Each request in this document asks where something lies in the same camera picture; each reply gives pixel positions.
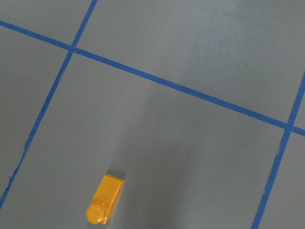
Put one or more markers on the orange trapezoid block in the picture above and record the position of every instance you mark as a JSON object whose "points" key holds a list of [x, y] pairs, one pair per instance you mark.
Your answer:
{"points": [[105, 199]]}

